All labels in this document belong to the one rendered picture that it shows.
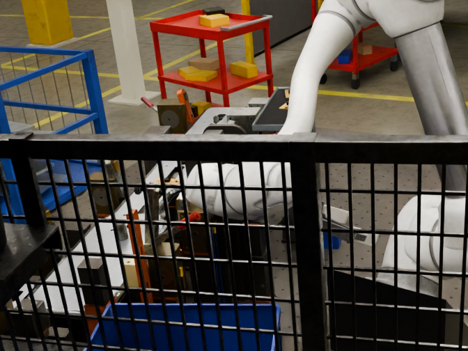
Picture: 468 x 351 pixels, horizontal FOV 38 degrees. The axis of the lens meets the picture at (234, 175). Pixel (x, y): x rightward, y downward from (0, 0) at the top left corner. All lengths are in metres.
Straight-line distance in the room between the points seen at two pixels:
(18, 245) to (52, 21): 8.46
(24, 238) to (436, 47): 0.95
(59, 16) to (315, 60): 8.00
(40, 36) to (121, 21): 3.29
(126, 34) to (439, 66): 4.94
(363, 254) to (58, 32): 7.58
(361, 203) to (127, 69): 4.13
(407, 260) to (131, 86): 4.92
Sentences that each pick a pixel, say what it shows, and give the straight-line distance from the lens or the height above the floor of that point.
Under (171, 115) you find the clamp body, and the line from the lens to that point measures 2.59.
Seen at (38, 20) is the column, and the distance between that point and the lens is 9.35.
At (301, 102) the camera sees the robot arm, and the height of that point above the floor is 1.40.
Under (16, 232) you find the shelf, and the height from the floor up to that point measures 1.43.
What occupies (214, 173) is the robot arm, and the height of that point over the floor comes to 1.29.
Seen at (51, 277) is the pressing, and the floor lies 1.00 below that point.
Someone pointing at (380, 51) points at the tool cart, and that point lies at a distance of 6.53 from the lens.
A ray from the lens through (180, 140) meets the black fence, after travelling 0.80.
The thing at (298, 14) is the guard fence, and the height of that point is 0.35.
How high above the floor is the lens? 1.82
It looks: 24 degrees down
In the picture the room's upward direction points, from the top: 6 degrees counter-clockwise
